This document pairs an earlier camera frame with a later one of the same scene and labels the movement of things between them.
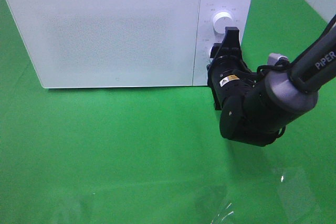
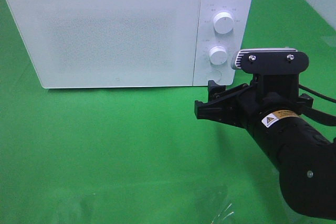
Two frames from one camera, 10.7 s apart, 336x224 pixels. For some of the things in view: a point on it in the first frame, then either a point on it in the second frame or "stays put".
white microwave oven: (107, 36) stays put
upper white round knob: (221, 20) stays put
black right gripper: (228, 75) -> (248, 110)
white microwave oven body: (126, 29) stays put
